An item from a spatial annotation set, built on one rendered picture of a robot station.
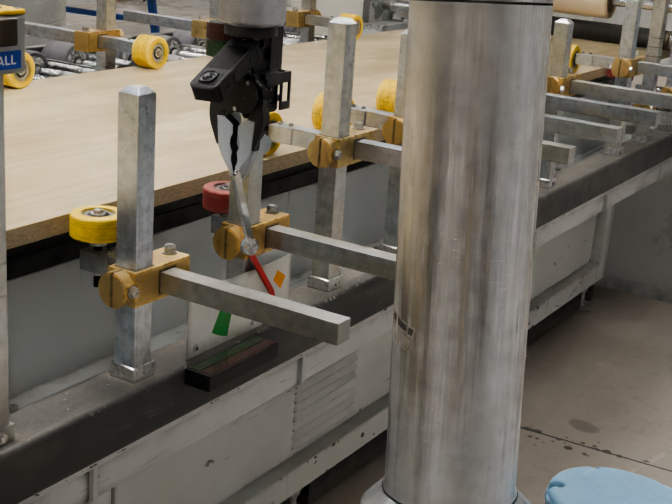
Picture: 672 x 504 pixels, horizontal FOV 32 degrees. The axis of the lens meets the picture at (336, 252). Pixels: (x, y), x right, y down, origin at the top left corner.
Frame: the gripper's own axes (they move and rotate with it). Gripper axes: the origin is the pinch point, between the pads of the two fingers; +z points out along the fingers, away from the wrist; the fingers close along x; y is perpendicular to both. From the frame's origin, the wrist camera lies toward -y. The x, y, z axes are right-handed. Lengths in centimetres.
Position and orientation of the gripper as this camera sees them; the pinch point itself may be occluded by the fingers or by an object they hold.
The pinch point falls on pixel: (235, 172)
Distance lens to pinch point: 161.5
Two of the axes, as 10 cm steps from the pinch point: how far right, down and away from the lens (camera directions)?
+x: -8.5, -2.2, 4.9
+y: 5.3, -2.3, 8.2
